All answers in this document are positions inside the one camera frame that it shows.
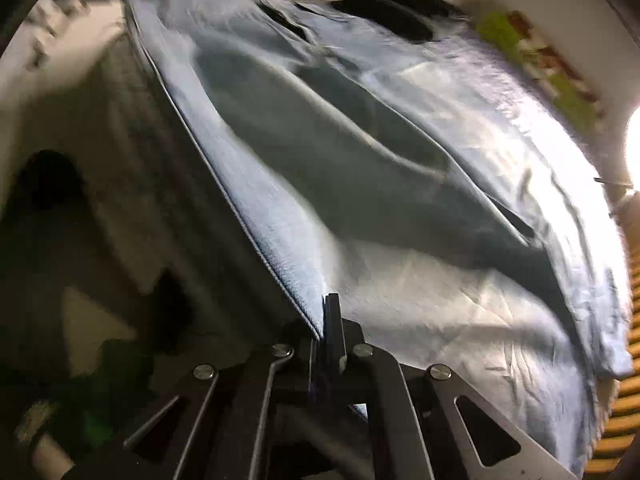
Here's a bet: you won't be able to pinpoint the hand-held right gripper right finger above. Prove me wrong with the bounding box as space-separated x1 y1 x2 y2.
324 294 581 480

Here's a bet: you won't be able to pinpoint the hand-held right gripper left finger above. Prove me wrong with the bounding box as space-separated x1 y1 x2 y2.
65 305 328 480

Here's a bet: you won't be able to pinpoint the light blue denim jeans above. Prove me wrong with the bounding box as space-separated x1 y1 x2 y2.
122 0 636 478

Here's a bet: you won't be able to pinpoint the black folded garment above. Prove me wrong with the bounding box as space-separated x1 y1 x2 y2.
340 0 468 43

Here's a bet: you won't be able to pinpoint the green folded quilt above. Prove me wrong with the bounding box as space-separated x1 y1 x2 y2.
475 10 603 133

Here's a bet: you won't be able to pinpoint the brown floral pillow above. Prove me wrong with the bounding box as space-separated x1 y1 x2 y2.
505 10 598 106

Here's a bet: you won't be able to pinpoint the wooden slatted bed rail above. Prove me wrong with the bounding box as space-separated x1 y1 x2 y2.
582 200 640 480

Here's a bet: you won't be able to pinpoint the ring light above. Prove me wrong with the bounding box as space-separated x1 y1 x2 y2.
624 105 640 193

